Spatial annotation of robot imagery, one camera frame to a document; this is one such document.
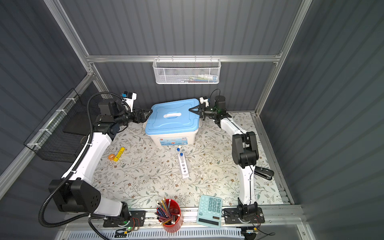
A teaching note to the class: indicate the mint green calculator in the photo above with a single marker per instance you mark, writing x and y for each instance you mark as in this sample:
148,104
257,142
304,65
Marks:
210,211

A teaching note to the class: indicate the blue plastic bin lid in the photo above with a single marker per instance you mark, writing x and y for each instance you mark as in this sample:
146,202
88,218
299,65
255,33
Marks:
173,118

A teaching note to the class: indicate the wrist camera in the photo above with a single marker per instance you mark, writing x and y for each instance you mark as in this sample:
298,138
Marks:
128,99
205,101

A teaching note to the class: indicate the red pencil cup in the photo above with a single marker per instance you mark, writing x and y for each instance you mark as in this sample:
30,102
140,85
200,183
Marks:
169,215

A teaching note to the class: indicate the black stapler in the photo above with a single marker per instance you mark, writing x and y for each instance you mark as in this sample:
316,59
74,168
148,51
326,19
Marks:
267,174

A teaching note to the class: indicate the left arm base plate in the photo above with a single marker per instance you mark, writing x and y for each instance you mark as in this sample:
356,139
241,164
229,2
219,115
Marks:
135,219

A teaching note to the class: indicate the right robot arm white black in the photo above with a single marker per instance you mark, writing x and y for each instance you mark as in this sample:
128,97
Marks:
245,152

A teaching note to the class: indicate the white slotted cable duct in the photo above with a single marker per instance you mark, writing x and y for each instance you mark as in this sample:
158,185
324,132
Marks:
182,234

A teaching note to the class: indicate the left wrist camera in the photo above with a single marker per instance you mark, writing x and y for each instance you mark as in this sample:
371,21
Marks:
128,99

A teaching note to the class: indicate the white test tube rack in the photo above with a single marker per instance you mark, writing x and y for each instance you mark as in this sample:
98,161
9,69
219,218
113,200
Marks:
184,169

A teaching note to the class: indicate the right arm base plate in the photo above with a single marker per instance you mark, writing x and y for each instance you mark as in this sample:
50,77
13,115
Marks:
233,216

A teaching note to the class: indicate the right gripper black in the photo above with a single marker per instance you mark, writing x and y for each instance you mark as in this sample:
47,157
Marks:
202,111

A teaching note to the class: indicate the white wire wall basket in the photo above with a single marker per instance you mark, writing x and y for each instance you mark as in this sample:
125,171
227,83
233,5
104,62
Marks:
187,72

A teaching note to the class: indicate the black wire side basket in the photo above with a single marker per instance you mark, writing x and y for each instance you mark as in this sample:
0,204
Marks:
63,132

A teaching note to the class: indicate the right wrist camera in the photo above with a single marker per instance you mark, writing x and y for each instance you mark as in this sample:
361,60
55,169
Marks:
205,101

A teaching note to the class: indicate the white plastic storage bin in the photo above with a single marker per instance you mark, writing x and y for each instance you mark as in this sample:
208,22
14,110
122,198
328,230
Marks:
175,139

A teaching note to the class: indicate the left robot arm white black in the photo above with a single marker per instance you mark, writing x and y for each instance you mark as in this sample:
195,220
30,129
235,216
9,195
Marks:
74,191

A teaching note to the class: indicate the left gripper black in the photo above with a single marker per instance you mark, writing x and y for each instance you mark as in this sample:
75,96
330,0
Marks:
142,118

